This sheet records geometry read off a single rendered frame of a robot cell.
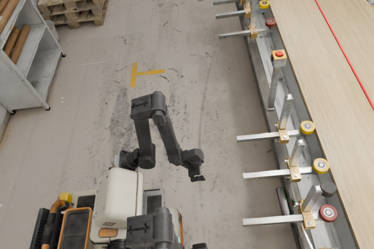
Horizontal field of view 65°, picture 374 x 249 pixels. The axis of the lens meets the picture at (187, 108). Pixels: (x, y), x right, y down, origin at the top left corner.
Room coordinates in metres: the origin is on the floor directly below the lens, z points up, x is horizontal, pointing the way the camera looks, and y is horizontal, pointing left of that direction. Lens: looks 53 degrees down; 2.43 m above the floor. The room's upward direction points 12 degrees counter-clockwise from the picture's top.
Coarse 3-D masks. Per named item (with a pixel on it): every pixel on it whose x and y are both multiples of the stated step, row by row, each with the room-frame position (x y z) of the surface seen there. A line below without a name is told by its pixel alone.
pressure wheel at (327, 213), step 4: (320, 208) 0.39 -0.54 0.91; (324, 208) 0.39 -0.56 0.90; (328, 208) 0.38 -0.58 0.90; (332, 208) 0.38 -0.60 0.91; (320, 212) 0.37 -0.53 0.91; (324, 212) 0.37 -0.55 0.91; (328, 212) 0.37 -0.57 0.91; (332, 212) 0.36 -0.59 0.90; (336, 212) 0.36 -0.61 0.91; (320, 216) 0.36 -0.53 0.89; (324, 216) 0.35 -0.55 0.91; (328, 216) 0.35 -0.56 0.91; (332, 216) 0.35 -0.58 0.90; (336, 216) 0.34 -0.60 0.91; (324, 220) 0.34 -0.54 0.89; (328, 220) 0.33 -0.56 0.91; (332, 220) 0.33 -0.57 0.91
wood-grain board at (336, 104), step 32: (288, 0) 2.08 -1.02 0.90; (320, 0) 1.99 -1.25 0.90; (352, 0) 1.91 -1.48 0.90; (288, 32) 1.69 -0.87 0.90; (320, 32) 1.62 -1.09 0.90; (352, 32) 1.55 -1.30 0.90; (320, 64) 1.31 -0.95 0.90; (352, 64) 1.25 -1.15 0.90; (320, 96) 1.05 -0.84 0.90; (352, 96) 1.00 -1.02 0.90; (320, 128) 0.83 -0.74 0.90; (352, 128) 0.79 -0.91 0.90; (352, 160) 0.60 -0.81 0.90; (352, 192) 0.44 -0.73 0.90; (352, 224) 0.30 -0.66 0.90
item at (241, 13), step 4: (260, 8) 2.11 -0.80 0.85; (228, 12) 2.15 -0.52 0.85; (232, 12) 2.14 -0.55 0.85; (236, 12) 2.13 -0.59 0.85; (240, 12) 2.11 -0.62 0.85; (244, 12) 2.11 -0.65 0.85; (256, 12) 2.09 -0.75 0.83; (260, 12) 2.09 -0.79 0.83; (264, 12) 2.08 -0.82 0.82; (216, 16) 2.13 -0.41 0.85; (220, 16) 2.13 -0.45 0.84; (224, 16) 2.13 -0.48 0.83; (228, 16) 2.12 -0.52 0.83; (232, 16) 2.12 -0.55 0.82
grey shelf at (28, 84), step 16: (16, 16) 2.72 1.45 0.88; (32, 16) 3.12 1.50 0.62; (32, 32) 2.97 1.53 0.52; (48, 32) 3.11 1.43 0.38; (0, 48) 2.25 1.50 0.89; (32, 48) 2.67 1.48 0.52; (48, 48) 3.13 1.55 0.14; (0, 64) 2.24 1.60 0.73; (16, 64) 2.46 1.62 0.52; (32, 64) 2.89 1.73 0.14; (48, 64) 2.83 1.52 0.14; (0, 80) 2.25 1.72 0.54; (16, 80) 2.23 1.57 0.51; (32, 80) 2.61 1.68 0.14; (48, 80) 2.56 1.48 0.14; (0, 96) 2.27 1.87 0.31; (16, 96) 2.25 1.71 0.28; (32, 96) 2.23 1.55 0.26
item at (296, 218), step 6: (276, 216) 0.41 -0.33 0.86; (282, 216) 0.40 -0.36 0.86; (288, 216) 0.40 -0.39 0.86; (294, 216) 0.39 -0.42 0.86; (300, 216) 0.39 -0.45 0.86; (318, 216) 0.37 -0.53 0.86; (246, 222) 0.41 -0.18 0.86; (252, 222) 0.40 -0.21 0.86; (258, 222) 0.40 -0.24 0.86; (264, 222) 0.39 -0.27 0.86; (270, 222) 0.39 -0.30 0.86; (276, 222) 0.38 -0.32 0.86; (282, 222) 0.38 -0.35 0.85; (288, 222) 0.37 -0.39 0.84
